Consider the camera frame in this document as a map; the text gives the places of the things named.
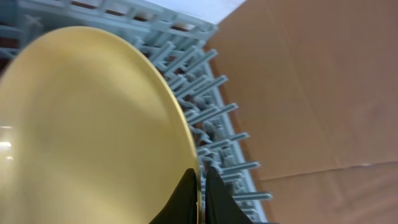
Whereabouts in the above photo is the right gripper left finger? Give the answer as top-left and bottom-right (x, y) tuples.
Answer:
(150, 168), (198, 224)

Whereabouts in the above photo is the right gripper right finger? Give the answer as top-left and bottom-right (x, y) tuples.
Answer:
(205, 166), (253, 224)

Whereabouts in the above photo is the yellow plate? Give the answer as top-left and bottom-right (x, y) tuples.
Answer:
(1, 26), (200, 223)

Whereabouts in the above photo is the grey dishwasher rack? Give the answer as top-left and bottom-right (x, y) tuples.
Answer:
(1, 0), (272, 223)

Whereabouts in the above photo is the brown cardboard sheet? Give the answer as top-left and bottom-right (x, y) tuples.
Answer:
(209, 0), (397, 224)

